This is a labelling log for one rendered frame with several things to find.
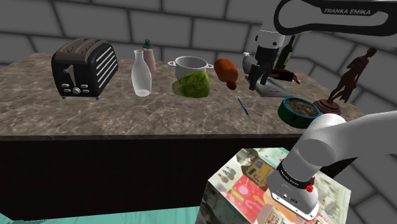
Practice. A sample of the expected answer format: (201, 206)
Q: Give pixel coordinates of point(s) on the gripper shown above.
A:
(266, 56)

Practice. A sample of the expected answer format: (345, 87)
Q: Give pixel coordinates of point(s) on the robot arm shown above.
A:
(347, 136)

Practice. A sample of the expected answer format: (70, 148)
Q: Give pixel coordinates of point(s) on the grey bottle with white cap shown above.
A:
(248, 66)

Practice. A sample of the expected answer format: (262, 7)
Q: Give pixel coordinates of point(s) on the grey flat device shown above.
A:
(274, 90)

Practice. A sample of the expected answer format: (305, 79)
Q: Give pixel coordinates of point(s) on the dark brown elongated object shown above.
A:
(285, 75)

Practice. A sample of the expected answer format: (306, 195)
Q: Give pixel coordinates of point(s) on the dark green wine bottle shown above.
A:
(285, 57)

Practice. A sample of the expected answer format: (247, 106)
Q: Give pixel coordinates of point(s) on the blue pen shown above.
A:
(243, 106)

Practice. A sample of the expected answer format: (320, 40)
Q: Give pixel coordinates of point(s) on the orange-brown jug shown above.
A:
(225, 71)

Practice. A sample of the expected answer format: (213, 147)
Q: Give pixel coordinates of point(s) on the green bowl with food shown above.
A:
(294, 116)

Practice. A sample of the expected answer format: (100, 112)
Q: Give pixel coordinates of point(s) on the green lettuce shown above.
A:
(193, 85)

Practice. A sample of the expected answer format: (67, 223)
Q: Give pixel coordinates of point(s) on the white pot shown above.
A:
(190, 65)

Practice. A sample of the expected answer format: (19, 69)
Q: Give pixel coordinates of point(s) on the brown human figure statue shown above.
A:
(350, 77)

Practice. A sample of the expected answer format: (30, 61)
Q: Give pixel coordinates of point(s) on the pink bottle with teal cap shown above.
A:
(150, 59)

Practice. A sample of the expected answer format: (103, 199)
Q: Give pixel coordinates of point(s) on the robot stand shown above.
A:
(235, 192)

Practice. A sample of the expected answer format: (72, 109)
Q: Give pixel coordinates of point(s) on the clear glass bottle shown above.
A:
(141, 77)

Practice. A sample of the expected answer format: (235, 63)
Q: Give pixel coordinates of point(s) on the black toaster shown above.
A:
(82, 69)

